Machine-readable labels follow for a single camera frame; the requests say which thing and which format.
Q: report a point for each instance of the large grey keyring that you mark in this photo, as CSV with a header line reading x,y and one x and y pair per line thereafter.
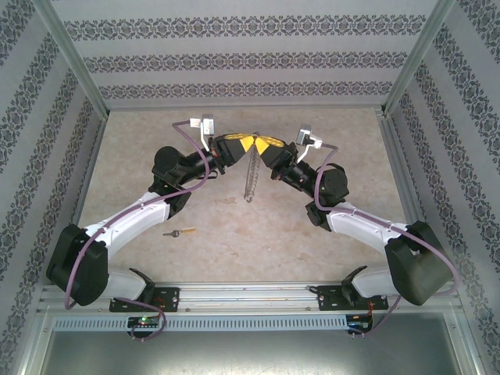
x,y
252,176

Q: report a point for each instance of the small gold key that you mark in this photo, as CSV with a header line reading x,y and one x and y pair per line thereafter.
x,y
187,231

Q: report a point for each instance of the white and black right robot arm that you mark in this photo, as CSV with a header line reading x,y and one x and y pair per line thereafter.
x,y
359,226

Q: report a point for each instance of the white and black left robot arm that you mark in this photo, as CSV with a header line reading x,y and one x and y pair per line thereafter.
x,y
133,216

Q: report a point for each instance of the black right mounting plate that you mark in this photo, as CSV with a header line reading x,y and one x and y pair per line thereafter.
x,y
330,298

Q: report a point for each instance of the black mounting plate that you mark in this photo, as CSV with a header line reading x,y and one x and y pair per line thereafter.
x,y
166,298
330,298

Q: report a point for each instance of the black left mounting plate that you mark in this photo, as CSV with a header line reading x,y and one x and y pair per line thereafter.
x,y
166,298

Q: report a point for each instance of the right circuit board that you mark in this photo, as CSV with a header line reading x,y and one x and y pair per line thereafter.
x,y
359,324

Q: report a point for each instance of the circuit board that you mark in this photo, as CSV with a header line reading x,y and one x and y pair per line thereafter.
x,y
144,321
359,324

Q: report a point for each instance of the left circuit board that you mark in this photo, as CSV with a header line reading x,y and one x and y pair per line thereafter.
x,y
144,321

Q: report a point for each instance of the grey metal sheet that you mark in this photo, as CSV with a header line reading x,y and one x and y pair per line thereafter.
x,y
250,355

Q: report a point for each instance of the aluminium side rail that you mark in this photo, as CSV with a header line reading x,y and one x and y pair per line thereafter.
x,y
86,176
402,156

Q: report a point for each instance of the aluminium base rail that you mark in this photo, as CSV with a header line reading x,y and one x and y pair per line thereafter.
x,y
250,297

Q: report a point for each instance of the aluminium frame post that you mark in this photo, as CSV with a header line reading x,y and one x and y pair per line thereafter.
x,y
74,58
416,58

